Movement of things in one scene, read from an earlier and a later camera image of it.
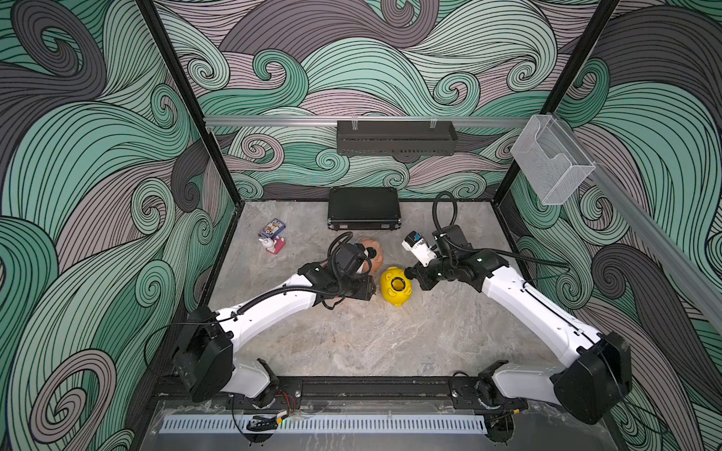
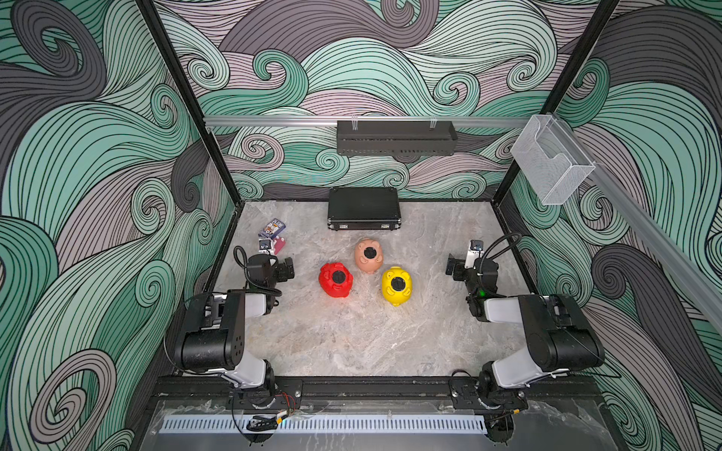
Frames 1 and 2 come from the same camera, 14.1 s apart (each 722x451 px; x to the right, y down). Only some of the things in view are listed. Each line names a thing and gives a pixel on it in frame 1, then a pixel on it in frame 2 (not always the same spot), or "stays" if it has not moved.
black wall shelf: (396, 137) stays
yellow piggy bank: (396, 287) stays
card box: (272, 228) stays
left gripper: (365, 286) to (281, 274)
